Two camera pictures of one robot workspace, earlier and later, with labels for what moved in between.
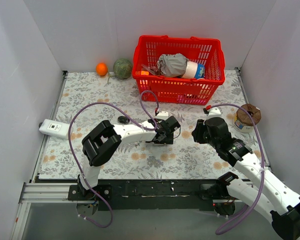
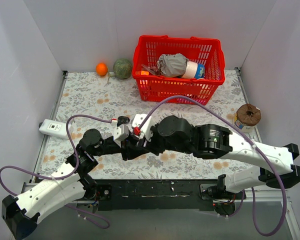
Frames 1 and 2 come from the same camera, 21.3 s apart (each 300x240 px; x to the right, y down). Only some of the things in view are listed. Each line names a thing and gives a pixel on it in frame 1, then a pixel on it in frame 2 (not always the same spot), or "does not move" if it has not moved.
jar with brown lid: x=243 y=122 does not move
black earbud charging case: x=123 y=119 does not move
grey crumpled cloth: x=174 y=65 does not move
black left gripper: x=162 y=137 → x=125 y=150
